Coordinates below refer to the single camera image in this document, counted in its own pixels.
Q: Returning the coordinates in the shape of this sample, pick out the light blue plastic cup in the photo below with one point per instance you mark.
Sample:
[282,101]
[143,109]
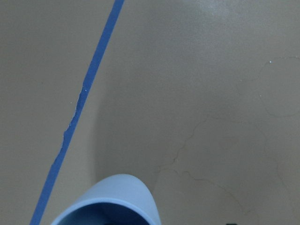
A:
[121,199]

